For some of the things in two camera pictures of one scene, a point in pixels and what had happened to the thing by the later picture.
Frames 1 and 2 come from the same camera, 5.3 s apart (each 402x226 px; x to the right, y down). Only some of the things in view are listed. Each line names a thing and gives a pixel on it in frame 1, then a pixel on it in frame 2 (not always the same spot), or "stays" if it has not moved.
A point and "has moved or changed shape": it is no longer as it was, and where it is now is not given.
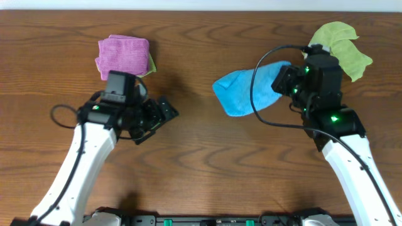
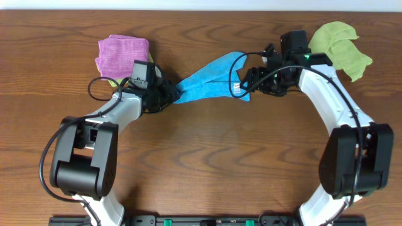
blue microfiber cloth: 233,90 has moved or changed shape
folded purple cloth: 124,53 stays
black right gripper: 287,73 -> 256,75
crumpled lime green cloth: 338,36 stays
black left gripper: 160,113 -> 169,94
